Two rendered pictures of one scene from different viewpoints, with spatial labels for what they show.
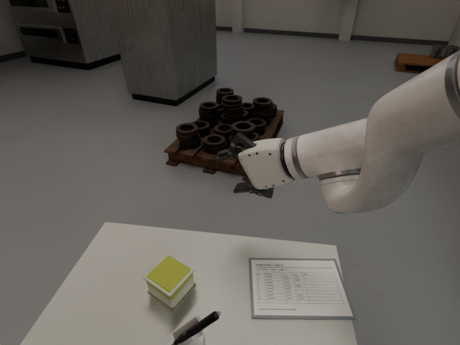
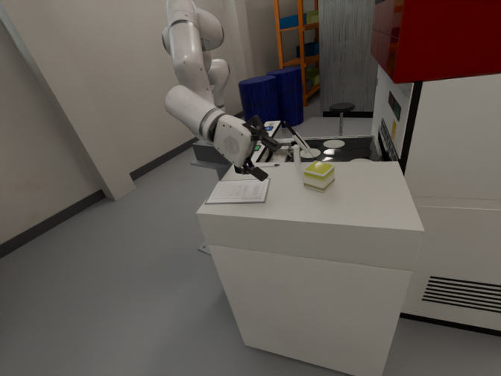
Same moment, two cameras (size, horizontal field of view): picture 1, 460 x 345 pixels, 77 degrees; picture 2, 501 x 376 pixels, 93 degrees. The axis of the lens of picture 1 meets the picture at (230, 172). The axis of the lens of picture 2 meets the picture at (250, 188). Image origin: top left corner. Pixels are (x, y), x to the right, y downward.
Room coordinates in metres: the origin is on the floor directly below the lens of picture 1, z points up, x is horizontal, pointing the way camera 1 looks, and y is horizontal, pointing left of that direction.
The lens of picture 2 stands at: (1.05, 0.09, 1.41)
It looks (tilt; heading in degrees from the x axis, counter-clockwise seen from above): 32 degrees down; 196
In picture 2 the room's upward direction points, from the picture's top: 11 degrees counter-clockwise
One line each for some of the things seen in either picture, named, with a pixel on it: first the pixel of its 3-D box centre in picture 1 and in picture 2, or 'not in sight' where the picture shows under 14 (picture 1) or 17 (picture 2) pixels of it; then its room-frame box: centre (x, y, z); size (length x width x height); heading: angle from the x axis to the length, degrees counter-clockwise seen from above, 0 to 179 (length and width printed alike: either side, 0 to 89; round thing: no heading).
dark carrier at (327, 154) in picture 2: not in sight; (334, 153); (0.00, 0.21, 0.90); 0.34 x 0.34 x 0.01; 82
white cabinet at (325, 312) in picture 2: not in sight; (312, 239); (0.06, 0.10, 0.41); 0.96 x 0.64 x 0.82; 172
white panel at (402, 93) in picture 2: not in sight; (387, 110); (-0.16, 0.46, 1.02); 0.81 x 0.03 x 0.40; 172
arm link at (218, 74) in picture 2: not in sight; (215, 84); (-0.29, -0.38, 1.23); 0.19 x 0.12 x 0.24; 107
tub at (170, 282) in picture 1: (170, 282); (319, 176); (0.37, 0.12, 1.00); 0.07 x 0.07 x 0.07; 56
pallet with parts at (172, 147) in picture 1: (232, 120); not in sight; (2.83, -0.03, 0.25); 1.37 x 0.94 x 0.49; 158
